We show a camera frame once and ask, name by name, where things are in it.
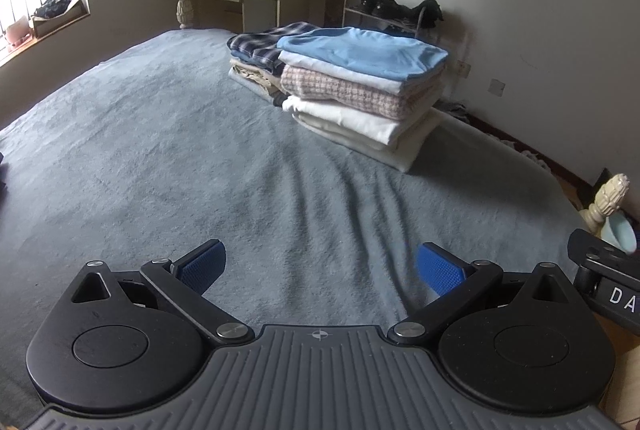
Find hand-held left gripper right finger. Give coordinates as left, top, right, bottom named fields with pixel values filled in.
left=387, top=243, right=571, bottom=345

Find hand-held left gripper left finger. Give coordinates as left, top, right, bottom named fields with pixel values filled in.
left=72, top=239, right=252, bottom=345

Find light blue t-shirt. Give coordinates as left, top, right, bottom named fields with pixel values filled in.
left=276, top=26, right=449, bottom=82

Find light blue basin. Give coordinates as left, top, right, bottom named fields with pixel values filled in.
left=599, top=215, right=638, bottom=256

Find white bedpost finial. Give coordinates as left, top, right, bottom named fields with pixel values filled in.
left=176, top=0, right=195, bottom=30
left=580, top=173, right=631, bottom=236

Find grey bed blanket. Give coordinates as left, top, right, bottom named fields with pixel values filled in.
left=0, top=28, right=601, bottom=416

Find cream folded garment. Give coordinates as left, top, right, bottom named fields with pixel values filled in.
left=292, top=110, right=443, bottom=173

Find grey folded garment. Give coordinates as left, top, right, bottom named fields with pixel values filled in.
left=229, top=70, right=286, bottom=106

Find pink tweed folded garment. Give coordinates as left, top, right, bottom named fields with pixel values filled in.
left=280, top=64, right=446, bottom=120

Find navy plaid folded shirt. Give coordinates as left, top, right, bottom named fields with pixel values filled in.
left=226, top=23, right=321, bottom=74

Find metal shoe rack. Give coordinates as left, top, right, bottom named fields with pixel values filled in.
left=342, top=0, right=432, bottom=37

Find black boots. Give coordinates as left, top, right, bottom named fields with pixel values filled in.
left=360, top=0, right=445, bottom=25

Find cardboard box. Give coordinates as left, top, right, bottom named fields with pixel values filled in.
left=29, top=0, right=85, bottom=37

